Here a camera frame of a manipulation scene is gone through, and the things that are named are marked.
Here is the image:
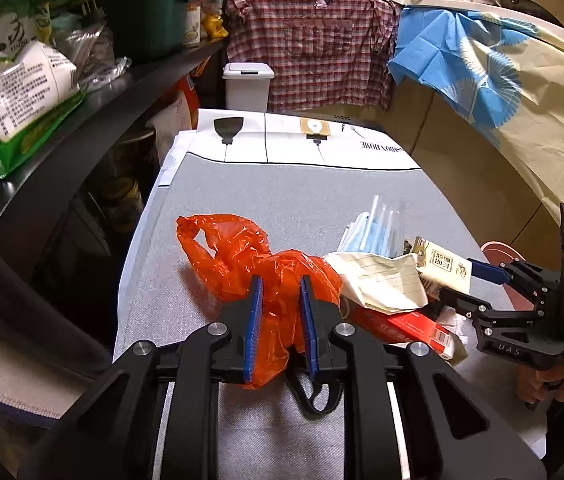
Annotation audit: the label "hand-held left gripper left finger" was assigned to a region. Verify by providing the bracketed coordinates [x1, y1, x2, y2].
[19, 275, 265, 480]

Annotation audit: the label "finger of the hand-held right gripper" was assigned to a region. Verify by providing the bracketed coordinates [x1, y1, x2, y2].
[466, 257, 560, 306]
[437, 287, 550, 333]

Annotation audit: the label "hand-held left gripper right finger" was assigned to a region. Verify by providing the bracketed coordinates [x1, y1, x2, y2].
[299, 275, 548, 480]

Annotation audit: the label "beige printed carton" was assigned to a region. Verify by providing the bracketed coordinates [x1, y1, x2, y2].
[402, 236, 473, 296]

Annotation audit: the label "orange plastic bag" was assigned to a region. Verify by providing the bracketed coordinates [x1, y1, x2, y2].
[177, 214, 345, 388]

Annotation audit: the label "red cardboard box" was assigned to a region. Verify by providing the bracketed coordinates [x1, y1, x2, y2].
[347, 305, 455, 361]

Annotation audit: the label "black strap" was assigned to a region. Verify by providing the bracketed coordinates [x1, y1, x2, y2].
[284, 360, 343, 416]

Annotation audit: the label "lined paper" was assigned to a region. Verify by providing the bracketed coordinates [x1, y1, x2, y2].
[324, 252, 430, 311]

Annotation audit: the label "white lidded trash bin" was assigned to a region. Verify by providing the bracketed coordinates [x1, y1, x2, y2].
[222, 62, 276, 113]

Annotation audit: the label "person's right hand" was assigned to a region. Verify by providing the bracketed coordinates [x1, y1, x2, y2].
[514, 365, 564, 411]

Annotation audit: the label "white paper packet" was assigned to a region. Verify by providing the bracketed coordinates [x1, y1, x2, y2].
[432, 307, 470, 366]

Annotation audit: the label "pack of blue face masks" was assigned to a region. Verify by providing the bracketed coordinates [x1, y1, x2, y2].
[337, 195, 413, 256]

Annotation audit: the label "blue and cream printed cloth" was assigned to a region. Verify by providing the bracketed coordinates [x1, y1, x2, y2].
[387, 4, 564, 271]

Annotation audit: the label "glass jar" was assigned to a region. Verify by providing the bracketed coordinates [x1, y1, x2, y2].
[104, 177, 145, 233]

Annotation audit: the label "white paper bag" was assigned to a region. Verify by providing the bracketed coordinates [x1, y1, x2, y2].
[149, 100, 197, 161]

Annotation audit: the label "orange printed bag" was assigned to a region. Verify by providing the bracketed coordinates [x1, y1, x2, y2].
[177, 72, 203, 131]

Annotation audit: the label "beige cloth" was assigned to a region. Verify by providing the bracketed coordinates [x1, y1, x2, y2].
[0, 280, 112, 431]

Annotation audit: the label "red plaid shirt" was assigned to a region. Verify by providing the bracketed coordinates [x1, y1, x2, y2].
[225, 0, 403, 113]

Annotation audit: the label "black shelf unit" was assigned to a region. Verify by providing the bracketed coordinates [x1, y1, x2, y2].
[0, 0, 235, 311]

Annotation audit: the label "black frying pan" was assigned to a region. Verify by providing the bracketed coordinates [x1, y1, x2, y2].
[499, 0, 563, 21]

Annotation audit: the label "clear plastic bags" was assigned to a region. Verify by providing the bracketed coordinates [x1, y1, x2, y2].
[56, 25, 132, 91]

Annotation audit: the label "green cooler box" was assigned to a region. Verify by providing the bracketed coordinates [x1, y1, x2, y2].
[89, 0, 197, 58]

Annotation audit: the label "green and white food bag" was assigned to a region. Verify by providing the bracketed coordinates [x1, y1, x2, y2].
[0, 40, 87, 181]

